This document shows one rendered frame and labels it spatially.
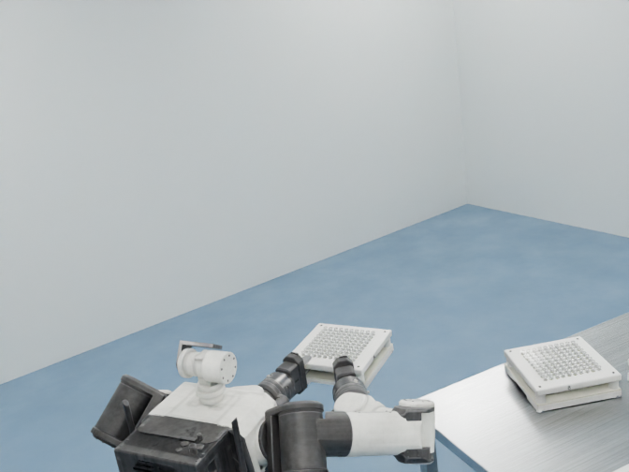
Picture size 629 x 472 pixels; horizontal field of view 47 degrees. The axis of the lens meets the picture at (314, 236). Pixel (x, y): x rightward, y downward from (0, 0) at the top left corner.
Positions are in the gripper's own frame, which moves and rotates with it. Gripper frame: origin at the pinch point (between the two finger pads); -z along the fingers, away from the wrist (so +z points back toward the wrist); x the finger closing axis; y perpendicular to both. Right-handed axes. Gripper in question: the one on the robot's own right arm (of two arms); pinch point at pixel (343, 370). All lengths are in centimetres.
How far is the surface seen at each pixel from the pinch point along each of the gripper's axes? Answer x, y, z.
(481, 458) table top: 17.7, 30.0, 25.8
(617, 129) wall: 33, 244, -312
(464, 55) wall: -19, 175, -437
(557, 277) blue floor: 111, 172, -255
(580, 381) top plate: 11, 64, 11
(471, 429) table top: 17.9, 31.4, 13.0
